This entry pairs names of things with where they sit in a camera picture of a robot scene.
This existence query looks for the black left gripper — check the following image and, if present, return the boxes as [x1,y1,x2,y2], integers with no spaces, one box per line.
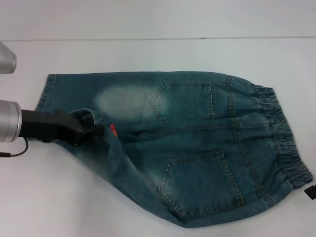
[21,108,105,147]

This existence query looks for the blue denim shorts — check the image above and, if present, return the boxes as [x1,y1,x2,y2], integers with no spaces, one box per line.
[36,73,314,229]

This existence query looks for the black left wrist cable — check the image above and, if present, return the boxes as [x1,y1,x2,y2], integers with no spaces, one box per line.
[0,138,29,158]

